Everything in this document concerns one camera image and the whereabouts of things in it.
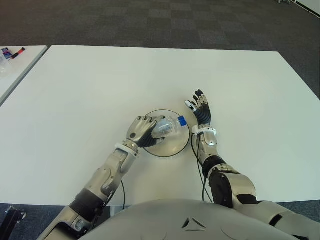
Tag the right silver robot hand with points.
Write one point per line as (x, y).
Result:
(204, 112)

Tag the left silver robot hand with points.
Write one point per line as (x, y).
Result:
(138, 130)

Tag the clear water bottle blue cap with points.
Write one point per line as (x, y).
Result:
(167, 126)

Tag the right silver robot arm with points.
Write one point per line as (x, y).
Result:
(237, 182)

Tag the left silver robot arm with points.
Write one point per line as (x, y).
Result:
(105, 175)

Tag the white plate black rim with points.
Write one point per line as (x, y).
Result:
(172, 146)

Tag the grey robot torso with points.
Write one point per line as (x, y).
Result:
(175, 220)

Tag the white side table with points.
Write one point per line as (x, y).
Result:
(17, 72)

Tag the red black marker pen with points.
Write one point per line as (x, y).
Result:
(17, 53)

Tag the white board panel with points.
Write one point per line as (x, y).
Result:
(308, 5)

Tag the clear plastic container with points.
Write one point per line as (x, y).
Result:
(3, 66)

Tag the blue small packet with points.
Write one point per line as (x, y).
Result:
(6, 53)

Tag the black metal stand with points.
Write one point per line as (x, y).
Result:
(11, 218)

